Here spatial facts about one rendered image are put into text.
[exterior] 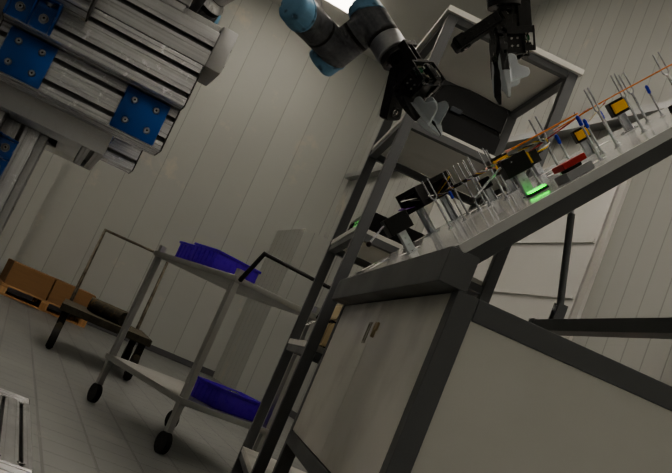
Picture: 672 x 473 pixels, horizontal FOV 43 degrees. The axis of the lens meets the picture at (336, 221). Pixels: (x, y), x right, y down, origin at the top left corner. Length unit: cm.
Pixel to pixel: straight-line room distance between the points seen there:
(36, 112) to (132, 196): 993
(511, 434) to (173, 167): 1048
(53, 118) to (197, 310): 1013
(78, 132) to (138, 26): 25
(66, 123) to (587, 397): 110
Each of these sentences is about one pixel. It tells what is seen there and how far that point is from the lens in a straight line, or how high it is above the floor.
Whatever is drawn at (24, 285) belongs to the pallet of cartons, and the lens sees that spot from 1049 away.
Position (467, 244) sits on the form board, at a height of 88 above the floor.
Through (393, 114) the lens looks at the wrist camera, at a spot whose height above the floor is 115.
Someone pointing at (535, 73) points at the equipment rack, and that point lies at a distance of 312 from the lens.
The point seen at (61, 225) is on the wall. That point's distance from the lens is 1160.
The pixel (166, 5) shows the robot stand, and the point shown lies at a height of 110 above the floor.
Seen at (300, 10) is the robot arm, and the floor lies 124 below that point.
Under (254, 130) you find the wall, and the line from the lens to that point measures 1209.
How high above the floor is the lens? 57
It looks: 10 degrees up
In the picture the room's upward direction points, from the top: 23 degrees clockwise
